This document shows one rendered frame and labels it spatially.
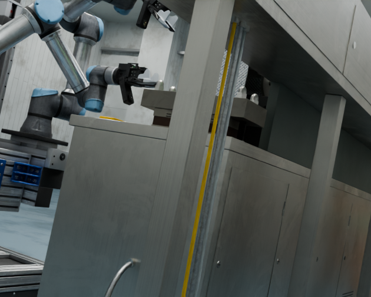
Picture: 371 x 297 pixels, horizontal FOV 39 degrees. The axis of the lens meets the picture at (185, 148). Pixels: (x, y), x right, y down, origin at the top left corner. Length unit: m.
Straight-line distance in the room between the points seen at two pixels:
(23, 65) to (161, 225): 11.65
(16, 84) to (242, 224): 11.01
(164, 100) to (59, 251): 0.63
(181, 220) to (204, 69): 0.30
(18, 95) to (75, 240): 10.78
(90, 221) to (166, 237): 0.81
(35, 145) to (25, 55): 10.18
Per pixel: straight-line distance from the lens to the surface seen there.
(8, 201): 2.47
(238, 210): 1.67
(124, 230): 1.73
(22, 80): 12.61
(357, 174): 2.98
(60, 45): 2.33
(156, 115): 1.80
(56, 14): 2.18
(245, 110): 1.63
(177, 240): 1.05
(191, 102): 1.04
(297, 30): 1.37
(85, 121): 1.90
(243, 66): 1.90
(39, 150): 2.47
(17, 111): 12.58
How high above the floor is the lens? 0.74
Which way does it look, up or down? 4 degrees up
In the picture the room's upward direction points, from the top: 12 degrees clockwise
